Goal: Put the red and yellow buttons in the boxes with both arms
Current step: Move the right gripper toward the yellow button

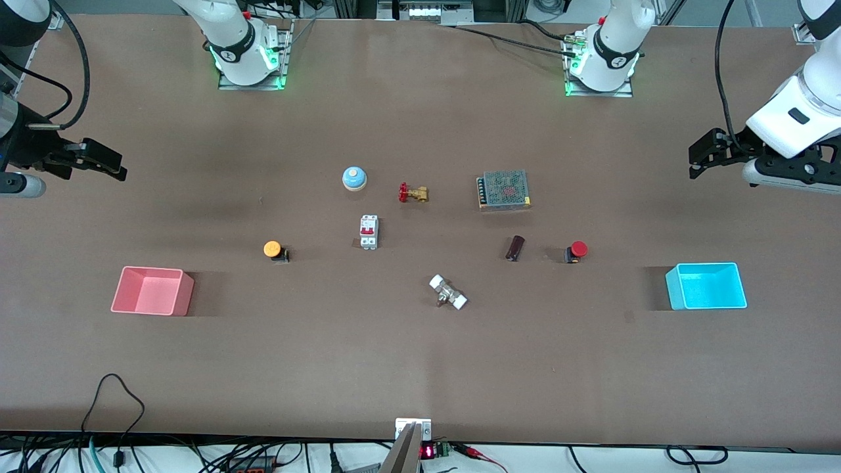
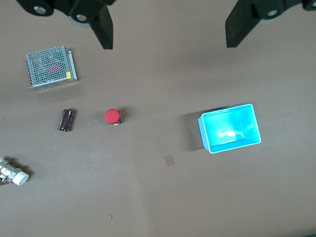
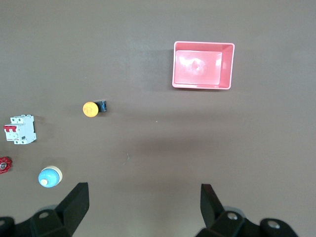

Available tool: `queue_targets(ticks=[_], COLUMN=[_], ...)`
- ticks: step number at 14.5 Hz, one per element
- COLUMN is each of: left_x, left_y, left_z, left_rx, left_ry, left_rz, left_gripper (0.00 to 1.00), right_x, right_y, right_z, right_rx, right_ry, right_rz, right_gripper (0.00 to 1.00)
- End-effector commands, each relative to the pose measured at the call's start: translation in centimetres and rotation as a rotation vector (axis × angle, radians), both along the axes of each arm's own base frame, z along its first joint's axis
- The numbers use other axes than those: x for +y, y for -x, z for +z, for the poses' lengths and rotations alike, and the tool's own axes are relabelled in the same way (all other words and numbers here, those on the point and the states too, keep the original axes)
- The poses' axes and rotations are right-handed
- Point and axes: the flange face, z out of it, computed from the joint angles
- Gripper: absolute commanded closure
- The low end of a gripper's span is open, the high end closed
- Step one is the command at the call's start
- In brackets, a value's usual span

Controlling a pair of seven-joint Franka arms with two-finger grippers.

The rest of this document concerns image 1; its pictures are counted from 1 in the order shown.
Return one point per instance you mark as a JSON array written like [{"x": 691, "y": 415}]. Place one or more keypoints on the white lit device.
[{"x": 427, "y": 12}]

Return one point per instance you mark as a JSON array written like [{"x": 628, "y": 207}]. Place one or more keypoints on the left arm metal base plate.
[{"x": 624, "y": 93}]

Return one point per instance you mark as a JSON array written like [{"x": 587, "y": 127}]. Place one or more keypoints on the dark brown cylinder capacitor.
[{"x": 515, "y": 248}]

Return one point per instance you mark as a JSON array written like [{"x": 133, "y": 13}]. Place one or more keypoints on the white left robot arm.
[{"x": 614, "y": 39}]

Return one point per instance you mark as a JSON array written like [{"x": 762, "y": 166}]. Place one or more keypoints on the metal mesh power supply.
[{"x": 504, "y": 190}]

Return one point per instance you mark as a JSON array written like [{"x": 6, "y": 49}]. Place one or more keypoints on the cyan plastic box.
[{"x": 706, "y": 288}]

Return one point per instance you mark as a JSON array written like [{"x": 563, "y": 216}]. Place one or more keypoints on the pink plastic box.
[{"x": 151, "y": 292}]

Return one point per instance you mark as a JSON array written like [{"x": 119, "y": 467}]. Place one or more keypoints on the white red circuit breaker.
[{"x": 368, "y": 231}]

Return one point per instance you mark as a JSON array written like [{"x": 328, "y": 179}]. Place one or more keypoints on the grey aluminium camera bar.
[{"x": 402, "y": 454}]

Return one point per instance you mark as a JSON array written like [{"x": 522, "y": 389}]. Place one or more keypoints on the yellow push button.
[{"x": 272, "y": 249}]

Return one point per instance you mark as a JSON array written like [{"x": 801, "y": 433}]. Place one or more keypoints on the aluminium corner bracket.
[
  {"x": 56, "y": 22},
  {"x": 803, "y": 34}
]

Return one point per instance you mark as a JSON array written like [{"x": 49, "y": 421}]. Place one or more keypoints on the blue service bell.
[{"x": 354, "y": 179}]

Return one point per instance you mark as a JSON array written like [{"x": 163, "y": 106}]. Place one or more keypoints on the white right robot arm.
[{"x": 230, "y": 33}]

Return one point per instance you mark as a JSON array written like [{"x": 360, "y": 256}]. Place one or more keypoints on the red alligator clip lead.
[{"x": 476, "y": 453}]

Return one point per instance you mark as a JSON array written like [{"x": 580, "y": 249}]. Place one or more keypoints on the white camera bracket plate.
[{"x": 424, "y": 430}]

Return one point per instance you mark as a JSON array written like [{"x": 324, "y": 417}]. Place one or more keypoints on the metal fitting white ends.
[{"x": 448, "y": 292}]

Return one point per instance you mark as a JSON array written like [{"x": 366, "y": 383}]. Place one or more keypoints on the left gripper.
[{"x": 734, "y": 142}]

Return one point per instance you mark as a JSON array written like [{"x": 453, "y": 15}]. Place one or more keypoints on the red digit display module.
[{"x": 427, "y": 451}]

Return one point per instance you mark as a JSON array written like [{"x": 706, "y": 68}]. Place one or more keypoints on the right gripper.
[{"x": 26, "y": 146}]

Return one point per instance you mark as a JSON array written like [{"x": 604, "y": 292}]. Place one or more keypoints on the dark power strip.
[{"x": 253, "y": 466}]

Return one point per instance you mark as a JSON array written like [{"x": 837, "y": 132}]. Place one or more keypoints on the red push button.
[{"x": 578, "y": 248}]

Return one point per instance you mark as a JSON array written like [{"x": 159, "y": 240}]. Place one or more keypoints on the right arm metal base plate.
[{"x": 281, "y": 72}]

